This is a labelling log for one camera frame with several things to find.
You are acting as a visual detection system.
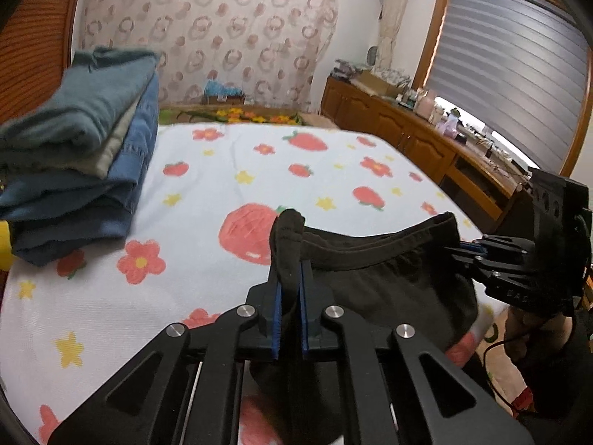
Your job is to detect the ring-patterned curtain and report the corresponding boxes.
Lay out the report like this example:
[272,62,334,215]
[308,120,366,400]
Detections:
[81,0,340,108]

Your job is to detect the black cable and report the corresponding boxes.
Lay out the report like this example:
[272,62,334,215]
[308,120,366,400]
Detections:
[483,337,525,421]

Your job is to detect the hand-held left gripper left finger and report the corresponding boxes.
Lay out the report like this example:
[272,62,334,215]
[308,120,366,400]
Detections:
[46,280,284,445]

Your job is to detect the teal folded pants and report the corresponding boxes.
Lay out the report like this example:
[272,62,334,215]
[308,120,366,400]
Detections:
[0,46,161,157]

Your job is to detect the pink box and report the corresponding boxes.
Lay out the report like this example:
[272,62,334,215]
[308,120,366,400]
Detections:
[416,90,439,120]

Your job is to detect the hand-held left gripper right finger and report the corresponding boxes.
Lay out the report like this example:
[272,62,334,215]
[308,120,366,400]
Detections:
[300,258,534,445]

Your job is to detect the person's right forearm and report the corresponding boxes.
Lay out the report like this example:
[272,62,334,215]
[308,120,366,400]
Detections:
[516,315,593,433]

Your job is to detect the wooden wardrobe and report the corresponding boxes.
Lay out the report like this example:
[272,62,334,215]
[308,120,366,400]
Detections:
[0,0,90,127]

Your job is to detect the stack of folded clothes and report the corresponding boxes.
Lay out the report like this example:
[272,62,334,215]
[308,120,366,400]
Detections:
[0,74,161,224]

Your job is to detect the person's right hand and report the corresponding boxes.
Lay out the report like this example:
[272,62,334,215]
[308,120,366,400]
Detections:
[504,310,576,363]

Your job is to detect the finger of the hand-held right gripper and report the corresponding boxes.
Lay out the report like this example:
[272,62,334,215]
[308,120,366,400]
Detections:
[458,235,534,261]
[443,245,531,289]

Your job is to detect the white strawberry-print blanket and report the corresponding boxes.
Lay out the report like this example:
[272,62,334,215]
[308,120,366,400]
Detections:
[0,123,497,445]

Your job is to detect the white lace curtain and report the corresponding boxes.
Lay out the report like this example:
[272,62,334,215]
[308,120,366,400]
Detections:
[377,0,418,76]

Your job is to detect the wooden cabinet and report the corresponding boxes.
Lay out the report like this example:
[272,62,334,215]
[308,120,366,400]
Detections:
[321,76,534,224]

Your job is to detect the dark blue folded pants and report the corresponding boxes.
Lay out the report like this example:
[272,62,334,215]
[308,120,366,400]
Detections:
[9,194,140,268]

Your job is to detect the yellow object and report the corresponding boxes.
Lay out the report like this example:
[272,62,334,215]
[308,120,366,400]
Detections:
[0,220,15,272]

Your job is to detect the open flat cardboard box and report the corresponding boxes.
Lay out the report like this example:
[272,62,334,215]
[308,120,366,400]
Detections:
[349,70,405,98]

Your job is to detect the patterned cloth pile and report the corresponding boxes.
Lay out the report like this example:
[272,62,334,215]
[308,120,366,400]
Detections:
[333,58,368,78]

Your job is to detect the black pants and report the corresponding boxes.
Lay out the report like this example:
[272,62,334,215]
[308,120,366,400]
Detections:
[249,208,481,445]

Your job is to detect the grey window blind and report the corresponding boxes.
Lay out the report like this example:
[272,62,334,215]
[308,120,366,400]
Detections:
[425,0,593,175]

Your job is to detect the grey-green folded pants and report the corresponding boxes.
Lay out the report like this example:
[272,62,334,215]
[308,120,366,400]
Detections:
[69,97,140,179]

